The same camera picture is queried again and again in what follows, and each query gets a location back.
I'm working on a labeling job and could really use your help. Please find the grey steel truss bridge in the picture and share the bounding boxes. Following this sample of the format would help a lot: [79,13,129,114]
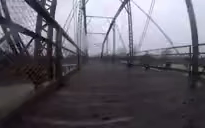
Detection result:
[33,0,201,88]

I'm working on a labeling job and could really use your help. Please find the pale river water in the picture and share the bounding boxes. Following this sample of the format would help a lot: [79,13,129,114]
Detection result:
[0,81,38,126]

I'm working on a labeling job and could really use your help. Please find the metal rail fence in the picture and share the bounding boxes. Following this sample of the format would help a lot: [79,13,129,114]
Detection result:
[119,41,205,81]

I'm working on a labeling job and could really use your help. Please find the dark wooden bridge deck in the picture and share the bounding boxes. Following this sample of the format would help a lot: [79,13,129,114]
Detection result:
[0,61,205,128]

